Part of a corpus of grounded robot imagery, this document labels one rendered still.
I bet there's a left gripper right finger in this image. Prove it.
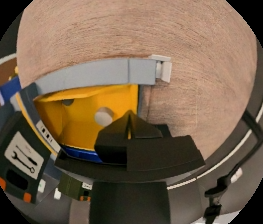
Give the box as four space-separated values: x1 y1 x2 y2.
130 109 163 139

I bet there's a yellow bin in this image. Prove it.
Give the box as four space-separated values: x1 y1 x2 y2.
33 84 138 151

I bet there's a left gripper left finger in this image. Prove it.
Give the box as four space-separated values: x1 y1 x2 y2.
96 109 130 139

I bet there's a grey metal disc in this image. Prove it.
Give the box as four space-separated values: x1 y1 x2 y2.
61 98 74 106

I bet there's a grey shelf rack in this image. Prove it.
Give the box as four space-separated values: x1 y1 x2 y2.
0 54 172 181

